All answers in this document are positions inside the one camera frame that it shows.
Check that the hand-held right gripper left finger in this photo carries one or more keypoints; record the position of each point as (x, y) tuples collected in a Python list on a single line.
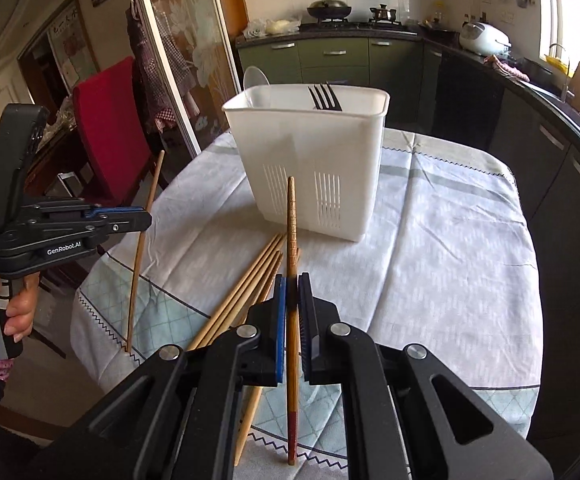
[(281, 330)]

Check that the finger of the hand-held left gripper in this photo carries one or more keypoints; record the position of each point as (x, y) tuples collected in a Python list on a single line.
[(129, 222), (119, 210)]

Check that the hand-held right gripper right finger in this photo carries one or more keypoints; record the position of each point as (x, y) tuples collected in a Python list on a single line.
[(304, 330)]

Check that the thin light wooden chopstick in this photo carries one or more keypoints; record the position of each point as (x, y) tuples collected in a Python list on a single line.
[(137, 270)]

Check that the white plastic utensil holder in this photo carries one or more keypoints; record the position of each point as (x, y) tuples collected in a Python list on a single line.
[(320, 150)]

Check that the person's left hand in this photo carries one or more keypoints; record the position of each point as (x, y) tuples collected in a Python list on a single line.
[(22, 310)]

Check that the red covered wooden chair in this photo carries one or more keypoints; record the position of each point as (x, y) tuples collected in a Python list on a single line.
[(109, 120)]

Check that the checkered apron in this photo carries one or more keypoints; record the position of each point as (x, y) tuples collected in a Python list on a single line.
[(162, 70)]

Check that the grey green patterned tablecloth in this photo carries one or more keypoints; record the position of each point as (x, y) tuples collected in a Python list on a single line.
[(445, 260)]

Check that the white plastic bin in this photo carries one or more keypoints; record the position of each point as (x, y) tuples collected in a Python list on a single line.
[(255, 80)]

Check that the glass sliding door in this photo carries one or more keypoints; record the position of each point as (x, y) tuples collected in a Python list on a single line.
[(194, 35)]

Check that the black fork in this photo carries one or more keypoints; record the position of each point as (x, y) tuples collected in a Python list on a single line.
[(326, 97)]

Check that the white plastic bags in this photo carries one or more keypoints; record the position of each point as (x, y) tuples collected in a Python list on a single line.
[(272, 27)]

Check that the black wok with lid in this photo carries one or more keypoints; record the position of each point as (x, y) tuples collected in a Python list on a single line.
[(329, 9)]

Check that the gas stove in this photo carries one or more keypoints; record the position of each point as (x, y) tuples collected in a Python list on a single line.
[(360, 29)]

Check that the black frying pan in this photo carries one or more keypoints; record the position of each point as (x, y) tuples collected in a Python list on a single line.
[(437, 32)]

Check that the small black pot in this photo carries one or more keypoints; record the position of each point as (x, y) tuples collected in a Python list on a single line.
[(385, 14)]

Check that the pink checkered cloth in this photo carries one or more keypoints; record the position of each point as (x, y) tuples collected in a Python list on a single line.
[(507, 67)]

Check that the dark kitchen countertop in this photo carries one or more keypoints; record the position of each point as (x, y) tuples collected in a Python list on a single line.
[(545, 92)]

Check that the seasoning bottles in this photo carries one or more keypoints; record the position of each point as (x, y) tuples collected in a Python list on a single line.
[(438, 15)]

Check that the white rice cooker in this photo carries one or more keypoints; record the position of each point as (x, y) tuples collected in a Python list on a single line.
[(482, 37)]

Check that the yellow sponge holder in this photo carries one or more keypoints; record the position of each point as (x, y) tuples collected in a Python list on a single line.
[(557, 66)]

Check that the small chrome faucet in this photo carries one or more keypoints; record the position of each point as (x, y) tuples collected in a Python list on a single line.
[(559, 49)]

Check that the wall poster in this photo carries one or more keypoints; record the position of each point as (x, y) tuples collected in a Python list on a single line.
[(72, 45)]

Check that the white wall outlet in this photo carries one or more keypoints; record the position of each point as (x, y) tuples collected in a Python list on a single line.
[(508, 16)]

